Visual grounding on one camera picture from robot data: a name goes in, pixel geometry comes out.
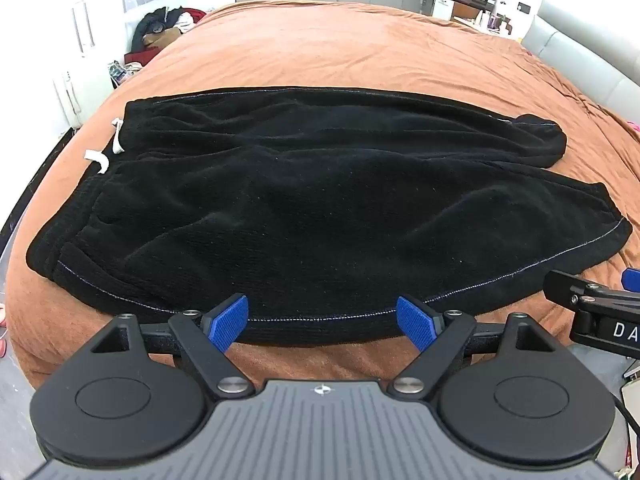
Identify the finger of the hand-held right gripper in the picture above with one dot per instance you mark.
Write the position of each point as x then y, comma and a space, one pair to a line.
632, 280
565, 285

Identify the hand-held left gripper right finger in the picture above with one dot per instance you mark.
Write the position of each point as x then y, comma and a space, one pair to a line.
417, 322

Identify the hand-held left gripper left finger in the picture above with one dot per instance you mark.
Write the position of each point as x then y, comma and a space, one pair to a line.
229, 321

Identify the black pants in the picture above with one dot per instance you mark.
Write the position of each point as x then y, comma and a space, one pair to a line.
300, 200

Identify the pink cloth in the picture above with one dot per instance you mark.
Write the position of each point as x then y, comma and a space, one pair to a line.
635, 126

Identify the pink slipper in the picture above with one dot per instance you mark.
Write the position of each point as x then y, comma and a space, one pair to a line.
2, 345

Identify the grey padded headboard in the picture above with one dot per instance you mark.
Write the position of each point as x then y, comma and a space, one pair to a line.
585, 55

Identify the patterned bag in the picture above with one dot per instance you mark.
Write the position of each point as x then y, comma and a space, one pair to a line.
120, 71

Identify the white intercom phone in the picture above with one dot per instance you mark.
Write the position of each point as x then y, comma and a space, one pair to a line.
67, 100

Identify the dark red cloth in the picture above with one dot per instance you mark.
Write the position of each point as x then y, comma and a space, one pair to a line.
140, 56

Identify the brown blanket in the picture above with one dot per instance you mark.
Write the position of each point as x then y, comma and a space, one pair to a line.
350, 50

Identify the tan bag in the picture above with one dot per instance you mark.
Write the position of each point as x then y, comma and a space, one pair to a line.
161, 37

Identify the white box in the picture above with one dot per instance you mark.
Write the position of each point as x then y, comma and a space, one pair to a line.
442, 7

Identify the black jacket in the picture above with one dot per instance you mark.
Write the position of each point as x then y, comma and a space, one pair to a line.
150, 22

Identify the red garment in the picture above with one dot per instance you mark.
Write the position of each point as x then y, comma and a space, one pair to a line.
196, 14

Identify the black wall socket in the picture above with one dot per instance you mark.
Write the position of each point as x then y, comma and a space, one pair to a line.
524, 7

